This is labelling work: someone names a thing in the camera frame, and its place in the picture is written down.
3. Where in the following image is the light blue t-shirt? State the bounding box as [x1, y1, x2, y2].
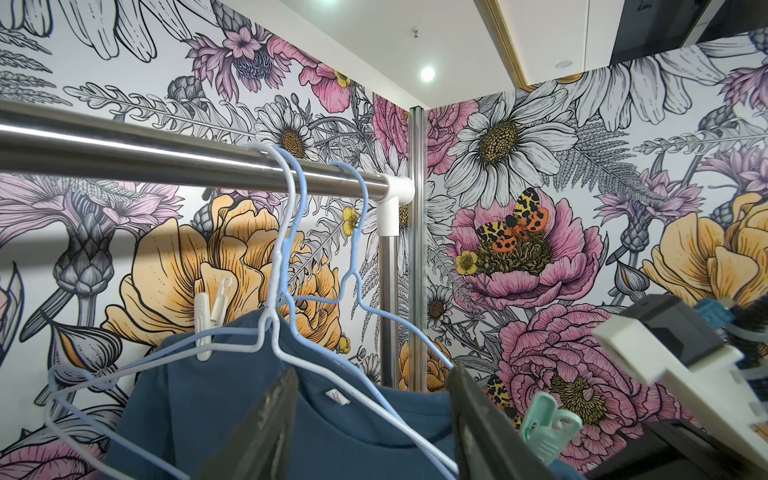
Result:
[98, 308, 586, 480]

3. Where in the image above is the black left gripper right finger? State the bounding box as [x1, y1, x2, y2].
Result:
[446, 364, 555, 480]

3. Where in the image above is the metal clothes rack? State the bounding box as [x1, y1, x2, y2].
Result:
[0, 98, 416, 391]

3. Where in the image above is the white plastic clothespin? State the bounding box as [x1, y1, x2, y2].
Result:
[194, 277, 234, 334]

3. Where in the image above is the teal plastic clothespin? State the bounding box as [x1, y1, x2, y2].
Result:
[519, 392, 583, 466]

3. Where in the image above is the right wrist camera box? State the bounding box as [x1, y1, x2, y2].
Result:
[590, 292, 768, 472]

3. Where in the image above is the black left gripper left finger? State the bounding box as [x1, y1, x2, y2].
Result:
[196, 368, 298, 480]

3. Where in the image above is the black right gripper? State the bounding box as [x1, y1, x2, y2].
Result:
[585, 420, 767, 480]

